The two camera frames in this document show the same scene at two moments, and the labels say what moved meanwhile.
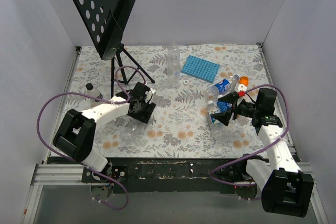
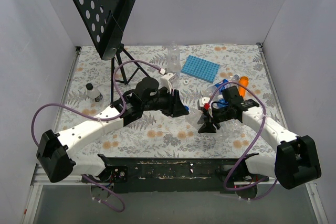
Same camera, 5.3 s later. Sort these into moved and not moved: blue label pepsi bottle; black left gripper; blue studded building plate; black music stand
Moved: black left gripper
Not moved: blue label pepsi bottle; black music stand; blue studded building plate
